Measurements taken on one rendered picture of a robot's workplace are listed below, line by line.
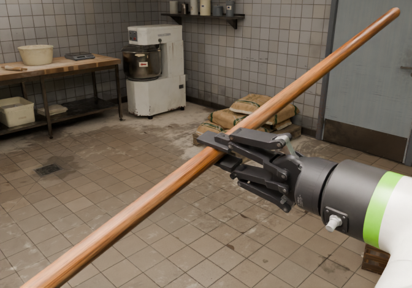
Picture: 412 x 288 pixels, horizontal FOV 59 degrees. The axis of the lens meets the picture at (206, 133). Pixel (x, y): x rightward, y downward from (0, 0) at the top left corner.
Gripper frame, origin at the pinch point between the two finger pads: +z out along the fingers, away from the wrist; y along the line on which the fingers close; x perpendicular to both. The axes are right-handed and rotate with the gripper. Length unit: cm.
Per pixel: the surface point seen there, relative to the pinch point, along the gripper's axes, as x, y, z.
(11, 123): 64, 138, 424
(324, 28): 361, 104, 169
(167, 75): 281, 161, 384
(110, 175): 91, 175, 267
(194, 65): 349, 175, 395
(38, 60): 130, 85, 437
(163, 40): 289, 110, 382
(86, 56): 194, 103, 437
